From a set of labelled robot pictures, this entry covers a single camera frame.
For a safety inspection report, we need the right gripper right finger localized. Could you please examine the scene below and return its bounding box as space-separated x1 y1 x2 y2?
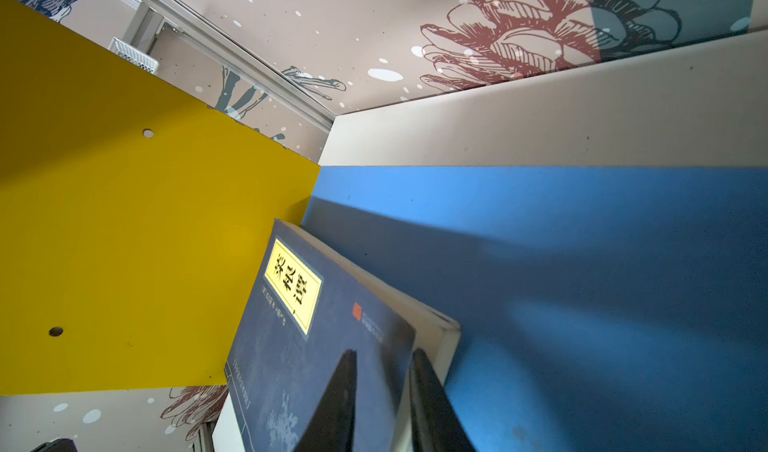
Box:
409 348 476 452

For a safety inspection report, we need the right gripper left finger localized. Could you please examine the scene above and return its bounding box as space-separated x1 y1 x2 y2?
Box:
294 349 357 452

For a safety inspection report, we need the blue book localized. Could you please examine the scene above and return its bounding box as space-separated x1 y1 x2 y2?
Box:
225 220 461 451

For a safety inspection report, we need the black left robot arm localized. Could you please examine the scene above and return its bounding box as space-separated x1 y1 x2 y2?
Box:
31 438 77 452

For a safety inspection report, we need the yellow pink blue bookshelf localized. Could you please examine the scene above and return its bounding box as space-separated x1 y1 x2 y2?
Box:
1 0 767 451

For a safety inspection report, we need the horizontal aluminium frame bar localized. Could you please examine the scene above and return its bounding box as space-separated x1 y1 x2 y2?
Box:
120 0 335 133

